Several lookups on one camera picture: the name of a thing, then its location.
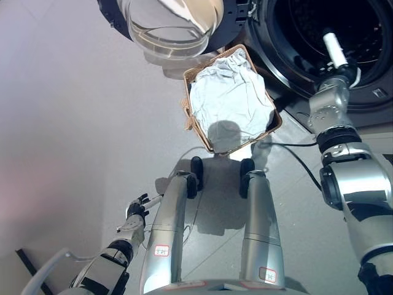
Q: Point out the black robot foot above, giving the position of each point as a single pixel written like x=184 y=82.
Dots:
x=196 y=167
x=246 y=172

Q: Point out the white crumpled garment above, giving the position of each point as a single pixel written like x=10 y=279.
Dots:
x=230 y=98

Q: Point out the grey front-load washing machine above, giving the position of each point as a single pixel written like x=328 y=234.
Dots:
x=368 y=104

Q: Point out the round washer door with glass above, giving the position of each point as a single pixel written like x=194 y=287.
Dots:
x=172 y=37

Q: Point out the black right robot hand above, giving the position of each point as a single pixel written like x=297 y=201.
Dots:
x=333 y=46

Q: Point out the black right robot foot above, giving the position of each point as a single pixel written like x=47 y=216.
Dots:
x=246 y=172

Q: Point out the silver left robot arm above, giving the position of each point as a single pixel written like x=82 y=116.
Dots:
x=101 y=267

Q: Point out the black left robot foot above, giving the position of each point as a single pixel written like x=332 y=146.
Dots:
x=196 y=167

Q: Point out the woven brown laundry basket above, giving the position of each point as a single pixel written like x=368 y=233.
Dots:
x=190 y=75

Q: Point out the silver right robot leg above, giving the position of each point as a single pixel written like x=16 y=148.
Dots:
x=261 y=221

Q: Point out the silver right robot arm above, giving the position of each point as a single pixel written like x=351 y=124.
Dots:
x=362 y=184

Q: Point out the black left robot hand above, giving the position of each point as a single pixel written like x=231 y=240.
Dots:
x=136 y=209

